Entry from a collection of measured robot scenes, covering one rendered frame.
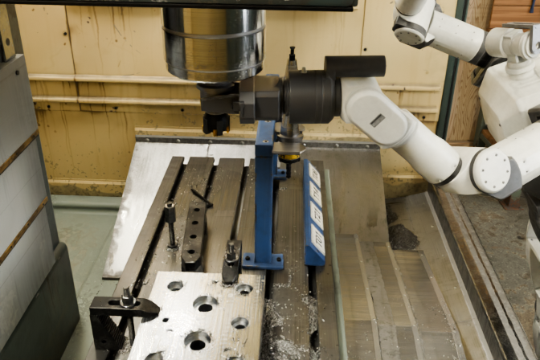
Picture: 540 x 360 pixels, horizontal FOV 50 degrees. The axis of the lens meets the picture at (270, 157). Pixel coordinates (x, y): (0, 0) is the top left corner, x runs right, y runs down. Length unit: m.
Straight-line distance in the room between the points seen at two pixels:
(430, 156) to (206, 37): 0.42
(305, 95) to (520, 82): 0.65
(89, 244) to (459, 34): 1.37
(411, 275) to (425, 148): 0.80
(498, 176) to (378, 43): 1.01
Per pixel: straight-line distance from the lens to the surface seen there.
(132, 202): 1.99
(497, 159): 1.05
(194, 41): 0.84
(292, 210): 1.62
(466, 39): 1.58
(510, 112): 1.36
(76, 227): 2.21
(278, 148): 1.25
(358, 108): 0.90
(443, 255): 1.91
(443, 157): 1.01
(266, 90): 0.90
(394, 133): 0.93
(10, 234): 1.27
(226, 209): 1.62
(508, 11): 3.84
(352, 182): 2.00
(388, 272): 1.70
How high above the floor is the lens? 1.77
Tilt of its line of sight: 27 degrees down
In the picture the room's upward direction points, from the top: 1 degrees clockwise
